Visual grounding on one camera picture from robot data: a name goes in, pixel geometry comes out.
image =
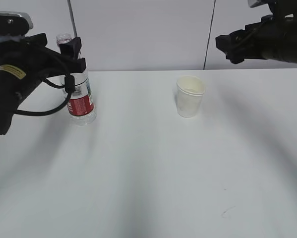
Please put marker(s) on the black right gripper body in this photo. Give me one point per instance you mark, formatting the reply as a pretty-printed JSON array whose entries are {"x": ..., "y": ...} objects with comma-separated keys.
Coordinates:
[{"x": 269, "y": 39}]

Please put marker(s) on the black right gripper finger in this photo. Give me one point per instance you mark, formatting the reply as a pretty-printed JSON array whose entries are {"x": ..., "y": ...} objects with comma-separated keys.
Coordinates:
[
  {"x": 231, "y": 39},
  {"x": 235, "y": 56}
]

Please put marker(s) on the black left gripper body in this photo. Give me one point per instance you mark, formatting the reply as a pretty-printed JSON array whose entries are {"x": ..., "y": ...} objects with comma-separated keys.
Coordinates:
[{"x": 15, "y": 65}]

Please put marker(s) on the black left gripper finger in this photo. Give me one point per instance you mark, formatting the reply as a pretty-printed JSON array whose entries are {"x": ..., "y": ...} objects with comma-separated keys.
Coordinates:
[
  {"x": 43, "y": 58},
  {"x": 71, "y": 48}
]

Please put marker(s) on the white paper cup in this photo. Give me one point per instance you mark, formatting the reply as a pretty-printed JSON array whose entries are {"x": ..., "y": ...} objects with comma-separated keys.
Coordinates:
[{"x": 189, "y": 95}]

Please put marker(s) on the clear water bottle red label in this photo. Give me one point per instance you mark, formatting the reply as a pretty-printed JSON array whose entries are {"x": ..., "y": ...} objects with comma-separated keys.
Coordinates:
[{"x": 81, "y": 106}]

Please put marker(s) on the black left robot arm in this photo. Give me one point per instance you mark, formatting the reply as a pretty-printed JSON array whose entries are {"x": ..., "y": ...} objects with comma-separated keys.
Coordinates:
[{"x": 13, "y": 94}]

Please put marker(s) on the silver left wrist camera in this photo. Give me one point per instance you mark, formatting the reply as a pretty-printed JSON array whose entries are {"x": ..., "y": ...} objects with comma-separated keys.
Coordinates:
[{"x": 14, "y": 25}]

